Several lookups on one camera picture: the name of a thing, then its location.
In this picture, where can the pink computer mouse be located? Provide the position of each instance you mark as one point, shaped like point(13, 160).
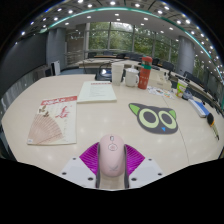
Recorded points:
point(111, 156)

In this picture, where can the blue folder with white book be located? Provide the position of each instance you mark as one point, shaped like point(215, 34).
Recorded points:
point(199, 108)

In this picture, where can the green printed paper cup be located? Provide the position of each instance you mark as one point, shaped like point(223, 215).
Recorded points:
point(181, 88)

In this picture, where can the pale green booklet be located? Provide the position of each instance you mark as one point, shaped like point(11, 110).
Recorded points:
point(96, 91)

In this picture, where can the long curved conference desk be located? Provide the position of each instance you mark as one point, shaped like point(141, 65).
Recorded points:
point(100, 61)

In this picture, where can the red-titled magazine with fan picture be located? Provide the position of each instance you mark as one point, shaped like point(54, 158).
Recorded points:
point(53, 121)

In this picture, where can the ceiling lights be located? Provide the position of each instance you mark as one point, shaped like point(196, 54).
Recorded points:
point(117, 15)

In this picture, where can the cream cardboard box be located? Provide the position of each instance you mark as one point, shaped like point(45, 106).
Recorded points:
point(161, 80)

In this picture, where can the white air purifier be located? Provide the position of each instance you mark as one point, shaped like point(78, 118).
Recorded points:
point(55, 67)

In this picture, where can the dark desk microphone unit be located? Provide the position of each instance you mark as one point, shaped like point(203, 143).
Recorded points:
point(103, 74)

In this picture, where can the white sticker sheet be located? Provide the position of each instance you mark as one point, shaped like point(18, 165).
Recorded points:
point(159, 91)

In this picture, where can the white paper cup stack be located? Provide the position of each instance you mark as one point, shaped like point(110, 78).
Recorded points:
point(117, 73)

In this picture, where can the white lidded mug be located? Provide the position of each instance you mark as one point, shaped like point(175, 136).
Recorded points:
point(131, 78)

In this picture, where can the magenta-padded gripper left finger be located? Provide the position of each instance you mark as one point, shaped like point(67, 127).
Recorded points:
point(76, 171)

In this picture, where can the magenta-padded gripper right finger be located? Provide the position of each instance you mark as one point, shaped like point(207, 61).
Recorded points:
point(146, 171)

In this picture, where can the black office chairs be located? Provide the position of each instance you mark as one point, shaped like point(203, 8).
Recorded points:
point(168, 65)

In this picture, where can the red drink bottle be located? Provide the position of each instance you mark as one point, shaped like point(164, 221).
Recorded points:
point(145, 75)

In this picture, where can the cat face mouse pad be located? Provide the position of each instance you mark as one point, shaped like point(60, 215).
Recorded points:
point(155, 119)

